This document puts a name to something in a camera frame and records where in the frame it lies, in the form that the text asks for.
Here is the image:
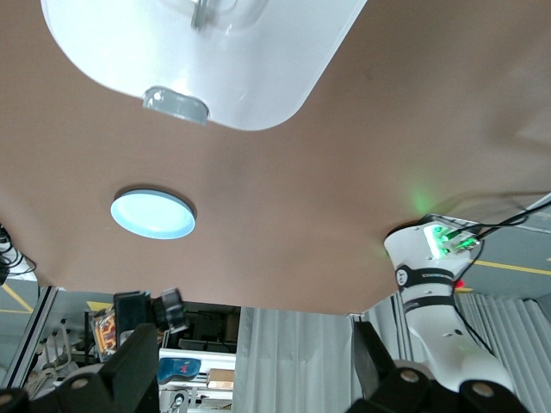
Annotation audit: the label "black cable bundle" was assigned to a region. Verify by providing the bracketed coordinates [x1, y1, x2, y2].
[0, 223, 38, 286]

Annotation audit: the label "light blue round plate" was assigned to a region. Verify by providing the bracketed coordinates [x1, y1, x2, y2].
[109, 188, 197, 240]

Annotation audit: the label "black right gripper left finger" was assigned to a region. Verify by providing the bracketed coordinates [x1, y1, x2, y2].
[0, 323, 161, 413]

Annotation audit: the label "aluminium frame post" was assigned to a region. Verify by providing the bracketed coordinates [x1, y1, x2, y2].
[0, 286, 59, 388]

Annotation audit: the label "black camera with lens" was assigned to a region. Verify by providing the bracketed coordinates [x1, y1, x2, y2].
[112, 287, 190, 335]

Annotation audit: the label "black cables at arm base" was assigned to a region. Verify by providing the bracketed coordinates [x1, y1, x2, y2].
[447, 191, 551, 242]

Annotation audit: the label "orange patterned box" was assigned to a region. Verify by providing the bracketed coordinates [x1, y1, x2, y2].
[91, 312, 120, 363]

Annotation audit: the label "white lidded storage box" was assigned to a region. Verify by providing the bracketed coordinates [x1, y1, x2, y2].
[40, 0, 369, 132]

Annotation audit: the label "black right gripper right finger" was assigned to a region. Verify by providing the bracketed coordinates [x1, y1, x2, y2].
[346, 321, 530, 413]

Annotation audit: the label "blue padded item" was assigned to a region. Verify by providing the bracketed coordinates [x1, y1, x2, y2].
[159, 356, 203, 385]

